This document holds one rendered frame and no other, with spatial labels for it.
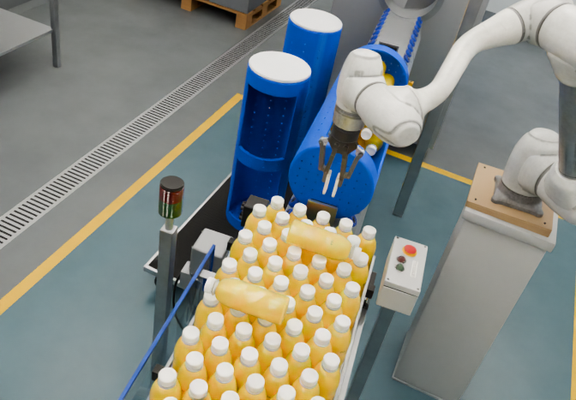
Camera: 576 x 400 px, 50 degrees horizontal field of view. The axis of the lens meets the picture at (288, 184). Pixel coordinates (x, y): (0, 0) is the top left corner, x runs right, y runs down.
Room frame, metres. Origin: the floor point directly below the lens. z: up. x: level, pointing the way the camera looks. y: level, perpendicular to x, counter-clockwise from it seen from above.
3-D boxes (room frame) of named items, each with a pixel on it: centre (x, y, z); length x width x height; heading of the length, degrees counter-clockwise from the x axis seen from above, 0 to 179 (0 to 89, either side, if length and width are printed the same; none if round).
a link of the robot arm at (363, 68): (1.44, -0.13, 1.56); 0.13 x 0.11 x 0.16; 32
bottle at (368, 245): (1.42, -0.27, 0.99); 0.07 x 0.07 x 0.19
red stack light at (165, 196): (1.25, 0.29, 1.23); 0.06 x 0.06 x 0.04
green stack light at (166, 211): (1.25, 0.29, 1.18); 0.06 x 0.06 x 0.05
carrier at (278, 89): (2.49, 0.14, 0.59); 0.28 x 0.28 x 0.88
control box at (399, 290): (1.32, -0.38, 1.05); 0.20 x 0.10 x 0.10; 171
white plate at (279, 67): (2.49, 0.14, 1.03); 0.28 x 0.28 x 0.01
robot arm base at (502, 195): (1.90, -0.83, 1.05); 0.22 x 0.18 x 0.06; 167
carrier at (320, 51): (3.10, 0.04, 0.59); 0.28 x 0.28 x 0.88
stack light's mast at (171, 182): (1.25, 0.29, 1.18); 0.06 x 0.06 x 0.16
